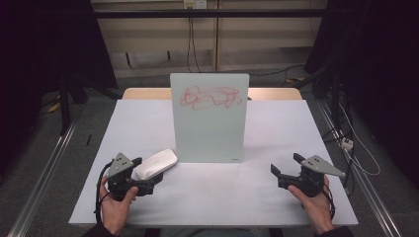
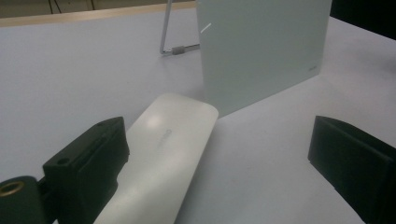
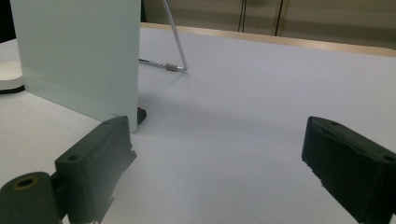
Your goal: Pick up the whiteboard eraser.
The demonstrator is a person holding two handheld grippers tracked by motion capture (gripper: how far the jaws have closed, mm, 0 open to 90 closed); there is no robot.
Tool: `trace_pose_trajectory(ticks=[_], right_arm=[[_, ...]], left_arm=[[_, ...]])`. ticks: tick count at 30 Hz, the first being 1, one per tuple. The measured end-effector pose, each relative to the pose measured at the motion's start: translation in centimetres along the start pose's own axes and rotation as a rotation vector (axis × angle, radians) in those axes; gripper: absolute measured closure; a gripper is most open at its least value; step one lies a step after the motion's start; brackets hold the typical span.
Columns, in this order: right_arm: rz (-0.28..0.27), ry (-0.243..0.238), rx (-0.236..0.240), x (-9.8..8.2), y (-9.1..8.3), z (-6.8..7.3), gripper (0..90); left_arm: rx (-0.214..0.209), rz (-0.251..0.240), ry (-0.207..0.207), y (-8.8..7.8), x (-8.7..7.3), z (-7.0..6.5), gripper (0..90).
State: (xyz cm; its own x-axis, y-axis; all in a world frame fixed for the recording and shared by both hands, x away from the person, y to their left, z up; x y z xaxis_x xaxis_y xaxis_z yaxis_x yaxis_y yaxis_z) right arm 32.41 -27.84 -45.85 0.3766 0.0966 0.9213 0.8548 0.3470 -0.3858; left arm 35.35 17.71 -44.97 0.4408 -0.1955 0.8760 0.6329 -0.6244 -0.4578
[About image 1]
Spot person's left hand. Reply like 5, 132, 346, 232
98, 176, 139, 236

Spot white cable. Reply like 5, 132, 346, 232
337, 103, 381, 177

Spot white power adapter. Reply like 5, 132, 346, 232
340, 137, 355, 151

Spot black horizontal bar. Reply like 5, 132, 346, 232
92, 9, 327, 19

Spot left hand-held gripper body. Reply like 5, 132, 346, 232
105, 152, 146, 201

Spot wooden table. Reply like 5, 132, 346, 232
122, 87, 303, 101

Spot white wall socket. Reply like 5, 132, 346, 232
183, 0, 209, 10

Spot white table cover sheet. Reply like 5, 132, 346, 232
68, 99, 360, 228

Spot black floor cable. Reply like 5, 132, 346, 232
216, 64, 305, 78

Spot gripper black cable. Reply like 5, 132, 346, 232
94, 160, 115, 225
300, 182, 337, 221

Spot glass whiteboard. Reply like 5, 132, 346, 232
169, 72, 250, 164

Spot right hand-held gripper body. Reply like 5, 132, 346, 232
278, 155, 346, 198

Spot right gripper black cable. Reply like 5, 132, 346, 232
300, 182, 337, 221

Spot white whiteboard eraser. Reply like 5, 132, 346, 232
133, 148, 178, 182

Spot person's right hand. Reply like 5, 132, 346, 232
287, 175, 336, 235

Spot black curtain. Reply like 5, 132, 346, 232
0, 0, 119, 179
304, 0, 419, 189

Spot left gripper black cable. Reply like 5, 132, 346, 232
94, 160, 115, 225

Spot aluminium floor rail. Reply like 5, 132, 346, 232
6, 121, 78, 237
315, 100, 403, 237

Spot black metal stand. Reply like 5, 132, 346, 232
57, 73, 123, 136
294, 63, 344, 132

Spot black hanging cables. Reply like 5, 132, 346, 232
186, 8, 202, 74

